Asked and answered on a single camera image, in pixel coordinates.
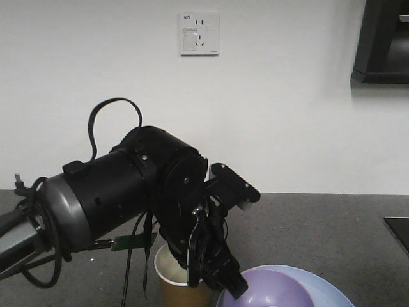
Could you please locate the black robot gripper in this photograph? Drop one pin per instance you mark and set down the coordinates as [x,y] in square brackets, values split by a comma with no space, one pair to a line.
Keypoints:
[194,231]

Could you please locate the purple plastic bowl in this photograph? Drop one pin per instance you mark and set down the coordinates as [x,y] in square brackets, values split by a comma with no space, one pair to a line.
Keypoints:
[268,287]

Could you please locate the brown paper cup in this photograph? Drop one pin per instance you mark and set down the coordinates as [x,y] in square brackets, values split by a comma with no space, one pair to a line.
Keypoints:
[173,277]

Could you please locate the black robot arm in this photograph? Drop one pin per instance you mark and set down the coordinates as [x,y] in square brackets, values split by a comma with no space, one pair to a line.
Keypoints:
[150,175]

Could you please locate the light blue plate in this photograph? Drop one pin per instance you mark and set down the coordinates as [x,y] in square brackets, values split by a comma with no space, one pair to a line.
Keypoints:
[322,292]

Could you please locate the green circuit board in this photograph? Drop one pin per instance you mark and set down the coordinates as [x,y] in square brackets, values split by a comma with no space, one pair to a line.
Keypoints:
[127,241]

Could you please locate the black induction cooktop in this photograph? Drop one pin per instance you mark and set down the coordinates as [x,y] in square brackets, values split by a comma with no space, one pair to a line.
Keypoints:
[399,228]

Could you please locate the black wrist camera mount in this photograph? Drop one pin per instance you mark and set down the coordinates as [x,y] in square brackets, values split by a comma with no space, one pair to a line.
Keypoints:
[229,188]

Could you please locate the white wall power socket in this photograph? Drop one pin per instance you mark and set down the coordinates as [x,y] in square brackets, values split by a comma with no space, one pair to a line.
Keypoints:
[199,33]

